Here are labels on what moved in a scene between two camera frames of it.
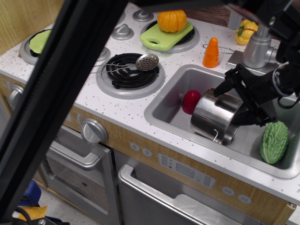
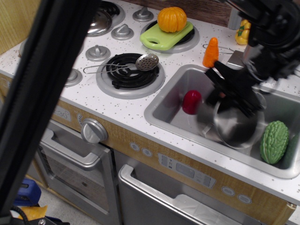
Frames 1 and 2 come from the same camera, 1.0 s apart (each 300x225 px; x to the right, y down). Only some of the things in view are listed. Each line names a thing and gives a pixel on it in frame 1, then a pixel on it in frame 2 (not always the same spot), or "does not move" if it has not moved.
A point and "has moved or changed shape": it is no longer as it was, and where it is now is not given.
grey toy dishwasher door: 145,198 does not move
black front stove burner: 117,75 does not move
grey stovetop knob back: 143,16 does not move
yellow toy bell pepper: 248,27 does not move
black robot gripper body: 258,90 → 235,90
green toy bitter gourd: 274,142 does not move
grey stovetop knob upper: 122,32 does not move
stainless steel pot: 212,116 has moved or changed shape
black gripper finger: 223,86 → 215,97
